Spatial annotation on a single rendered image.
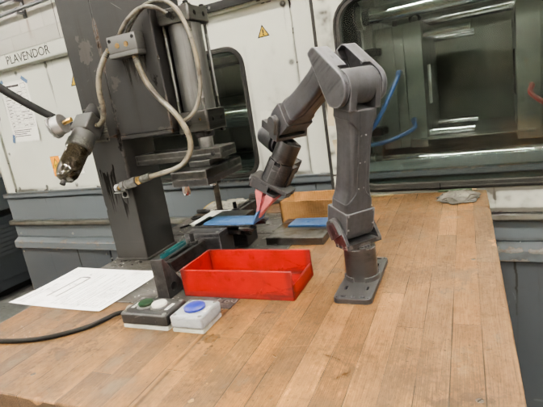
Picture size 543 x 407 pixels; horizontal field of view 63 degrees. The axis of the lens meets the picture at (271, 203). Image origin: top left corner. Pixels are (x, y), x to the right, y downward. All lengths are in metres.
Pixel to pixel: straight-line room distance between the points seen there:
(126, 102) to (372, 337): 0.81
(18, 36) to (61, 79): 3.81
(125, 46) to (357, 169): 0.62
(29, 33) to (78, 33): 4.80
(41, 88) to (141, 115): 1.43
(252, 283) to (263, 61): 1.05
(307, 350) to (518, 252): 1.03
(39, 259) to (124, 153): 1.77
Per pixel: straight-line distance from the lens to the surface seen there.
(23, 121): 2.71
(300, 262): 0.96
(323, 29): 1.60
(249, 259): 1.00
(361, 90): 0.77
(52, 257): 2.82
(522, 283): 1.68
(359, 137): 0.80
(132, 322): 0.90
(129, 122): 1.19
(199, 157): 1.12
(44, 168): 2.67
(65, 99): 2.43
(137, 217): 1.25
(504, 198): 1.56
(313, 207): 1.31
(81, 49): 1.27
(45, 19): 5.84
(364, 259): 0.87
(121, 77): 1.19
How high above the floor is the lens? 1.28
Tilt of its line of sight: 13 degrees down
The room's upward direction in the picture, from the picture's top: 9 degrees counter-clockwise
